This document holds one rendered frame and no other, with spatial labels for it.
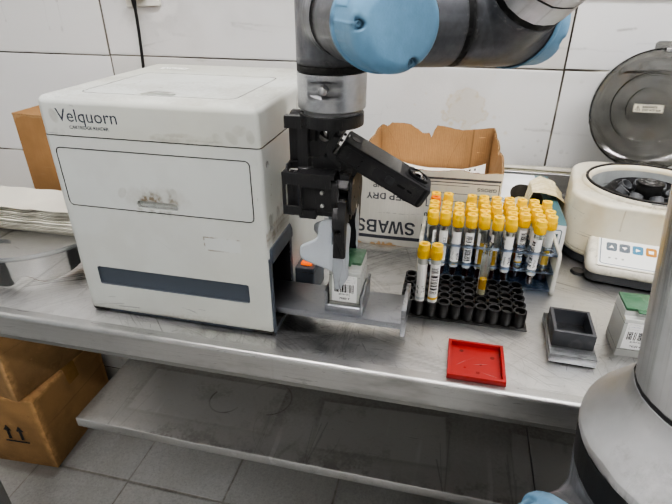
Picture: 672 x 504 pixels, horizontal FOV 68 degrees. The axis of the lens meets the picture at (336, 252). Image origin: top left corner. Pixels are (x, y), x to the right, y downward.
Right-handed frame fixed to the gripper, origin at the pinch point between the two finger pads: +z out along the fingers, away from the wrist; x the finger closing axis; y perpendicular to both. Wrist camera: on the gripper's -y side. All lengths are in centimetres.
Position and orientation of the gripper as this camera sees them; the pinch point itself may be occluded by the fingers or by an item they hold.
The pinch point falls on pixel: (348, 269)
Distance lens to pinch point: 64.2
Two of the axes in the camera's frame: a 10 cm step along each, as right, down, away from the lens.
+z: 0.0, 8.8, 4.8
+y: -9.7, -1.1, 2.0
